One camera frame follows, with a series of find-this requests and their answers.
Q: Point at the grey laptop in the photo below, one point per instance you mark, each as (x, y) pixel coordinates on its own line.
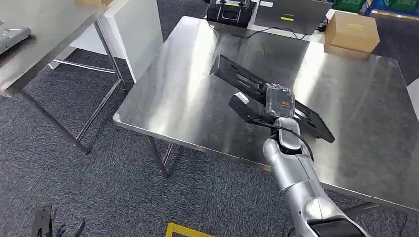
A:
(294, 13)

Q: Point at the blue crate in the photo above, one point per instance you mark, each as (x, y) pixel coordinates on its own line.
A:
(376, 3)

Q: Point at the grey plastic device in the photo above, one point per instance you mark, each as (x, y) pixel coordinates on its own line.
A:
(13, 37)

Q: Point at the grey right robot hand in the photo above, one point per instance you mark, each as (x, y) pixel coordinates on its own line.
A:
(280, 101)

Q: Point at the brown cardboard box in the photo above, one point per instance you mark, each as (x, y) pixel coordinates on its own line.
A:
(352, 31)

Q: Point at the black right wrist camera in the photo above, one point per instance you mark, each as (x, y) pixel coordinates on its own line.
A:
(242, 109)

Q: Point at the white table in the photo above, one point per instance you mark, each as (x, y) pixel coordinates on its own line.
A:
(144, 32)

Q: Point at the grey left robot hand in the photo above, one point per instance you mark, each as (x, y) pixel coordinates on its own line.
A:
(77, 230)

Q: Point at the steel side table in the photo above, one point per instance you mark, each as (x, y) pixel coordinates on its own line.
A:
(39, 49)

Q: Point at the black parts tray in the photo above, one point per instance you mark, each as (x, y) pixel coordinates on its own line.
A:
(229, 70)

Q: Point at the black equipment case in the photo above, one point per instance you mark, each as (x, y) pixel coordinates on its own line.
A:
(229, 16)

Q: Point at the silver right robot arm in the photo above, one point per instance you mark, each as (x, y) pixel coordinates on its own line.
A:
(294, 173)

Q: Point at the green crate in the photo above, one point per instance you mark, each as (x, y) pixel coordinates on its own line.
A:
(404, 4)
(347, 4)

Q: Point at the large steel table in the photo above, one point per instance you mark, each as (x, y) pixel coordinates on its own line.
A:
(196, 98)

